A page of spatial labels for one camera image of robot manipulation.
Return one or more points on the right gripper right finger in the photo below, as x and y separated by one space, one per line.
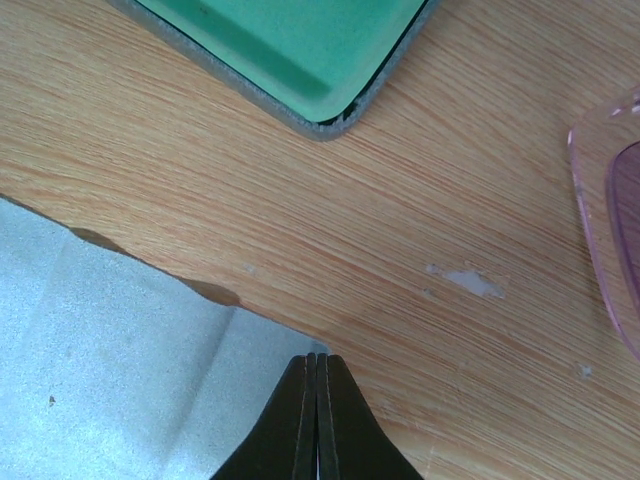
350 442

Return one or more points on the grey glasses case green lining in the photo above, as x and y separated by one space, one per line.
316 66

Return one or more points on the light blue cleaning cloth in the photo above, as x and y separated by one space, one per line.
112 369

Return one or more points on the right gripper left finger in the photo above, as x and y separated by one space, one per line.
283 442

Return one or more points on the pink sunglasses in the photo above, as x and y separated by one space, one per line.
603 147

